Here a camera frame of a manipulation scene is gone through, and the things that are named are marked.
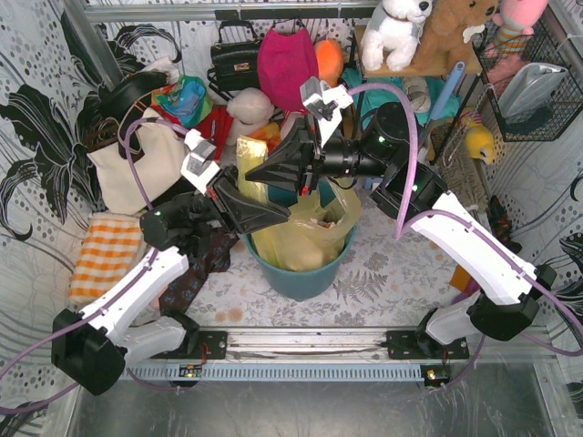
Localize yellow translucent trash bag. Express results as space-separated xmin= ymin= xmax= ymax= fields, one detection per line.
xmin=235 ymin=135 xmax=363 ymax=273

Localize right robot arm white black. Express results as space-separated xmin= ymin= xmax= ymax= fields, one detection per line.
xmin=245 ymin=102 xmax=555 ymax=353

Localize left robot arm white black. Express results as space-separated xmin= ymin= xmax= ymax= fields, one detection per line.
xmin=51 ymin=162 xmax=290 ymax=395

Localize cream canvas tote bag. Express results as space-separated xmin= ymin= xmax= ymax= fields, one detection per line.
xmin=88 ymin=123 xmax=189 ymax=215

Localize teal plastic trash bin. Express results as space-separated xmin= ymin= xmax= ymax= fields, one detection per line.
xmin=246 ymin=181 xmax=355 ymax=301

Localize magenta knitted bag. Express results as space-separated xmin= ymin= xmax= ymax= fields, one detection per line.
xmin=257 ymin=27 xmax=318 ymax=112

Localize orange striped cloth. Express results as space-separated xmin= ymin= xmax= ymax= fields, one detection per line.
xmin=248 ymin=122 xmax=281 ymax=151

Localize dark floral necktie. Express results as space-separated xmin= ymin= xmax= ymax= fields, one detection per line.
xmin=158 ymin=231 xmax=239 ymax=315

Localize crumpled white red paper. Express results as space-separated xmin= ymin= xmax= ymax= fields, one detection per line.
xmin=312 ymin=218 xmax=340 ymax=229

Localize white plush bear red clothes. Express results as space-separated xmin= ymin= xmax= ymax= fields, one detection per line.
xmin=195 ymin=86 xmax=275 ymax=160

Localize teal folded cloth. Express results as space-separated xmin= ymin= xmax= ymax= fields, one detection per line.
xmin=341 ymin=68 xmax=461 ymax=125

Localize orange plush toy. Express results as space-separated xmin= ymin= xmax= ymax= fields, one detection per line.
xmin=314 ymin=39 xmax=344 ymax=87

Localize colorful rainbow cloth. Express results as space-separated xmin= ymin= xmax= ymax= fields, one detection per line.
xmin=150 ymin=76 xmax=213 ymax=127

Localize orange white checkered towel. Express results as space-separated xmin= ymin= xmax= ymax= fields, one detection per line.
xmin=68 ymin=212 xmax=146 ymax=305

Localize black leather handbag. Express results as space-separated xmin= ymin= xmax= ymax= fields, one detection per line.
xmin=207 ymin=20 xmax=261 ymax=95

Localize grey patterned rolled cloth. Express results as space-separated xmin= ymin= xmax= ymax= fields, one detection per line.
xmin=403 ymin=76 xmax=431 ymax=113

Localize black round hat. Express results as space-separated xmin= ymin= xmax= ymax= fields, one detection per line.
xmin=99 ymin=71 xmax=168 ymax=121

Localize white plush dog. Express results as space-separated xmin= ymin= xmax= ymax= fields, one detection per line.
xmin=361 ymin=0 xmax=433 ymax=72

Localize yellow plush duck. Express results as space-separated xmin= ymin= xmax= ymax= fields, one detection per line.
xmin=458 ymin=107 xmax=495 ymax=165

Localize brown teddy bear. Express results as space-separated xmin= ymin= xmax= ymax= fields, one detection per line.
xmin=412 ymin=0 xmax=498 ymax=71

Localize blue lint roller mop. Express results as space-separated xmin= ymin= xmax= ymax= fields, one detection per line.
xmin=417 ymin=61 xmax=465 ymax=163

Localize black metal shelf rack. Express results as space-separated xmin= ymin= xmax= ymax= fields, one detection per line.
xmin=345 ymin=25 xmax=483 ymax=165

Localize purple orange sock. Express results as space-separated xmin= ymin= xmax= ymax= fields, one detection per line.
xmin=450 ymin=265 xmax=480 ymax=304

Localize silver foil pouch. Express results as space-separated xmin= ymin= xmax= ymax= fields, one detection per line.
xmin=497 ymin=62 xmax=568 ymax=118

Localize pink plush toy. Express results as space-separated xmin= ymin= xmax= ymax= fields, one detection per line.
xmin=486 ymin=0 xmax=548 ymax=56

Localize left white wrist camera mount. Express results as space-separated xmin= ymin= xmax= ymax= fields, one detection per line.
xmin=180 ymin=129 xmax=220 ymax=194

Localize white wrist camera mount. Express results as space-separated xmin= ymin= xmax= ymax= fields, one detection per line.
xmin=180 ymin=129 xmax=220 ymax=194
xmin=300 ymin=76 xmax=353 ymax=147

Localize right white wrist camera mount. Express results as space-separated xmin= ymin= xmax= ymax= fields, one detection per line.
xmin=300 ymin=76 xmax=353 ymax=147

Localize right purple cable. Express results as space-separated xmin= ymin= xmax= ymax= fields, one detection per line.
xmin=348 ymin=82 xmax=583 ymax=359

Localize purple cable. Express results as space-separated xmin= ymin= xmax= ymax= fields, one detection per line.
xmin=348 ymin=82 xmax=583 ymax=359
xmin=0 ymin=117 xmax=190 ymax=415

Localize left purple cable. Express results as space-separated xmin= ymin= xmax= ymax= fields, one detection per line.
xmin=0 ymin=117 xmax=190 ymax=415

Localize aluminium rail base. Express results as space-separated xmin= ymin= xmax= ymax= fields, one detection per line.
xmin=122 ymin=327 xmax=470 ymax=386

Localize black wire basket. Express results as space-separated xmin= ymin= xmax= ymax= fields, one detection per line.
xmin=474 ymin=22 xmax=582 ymax=142

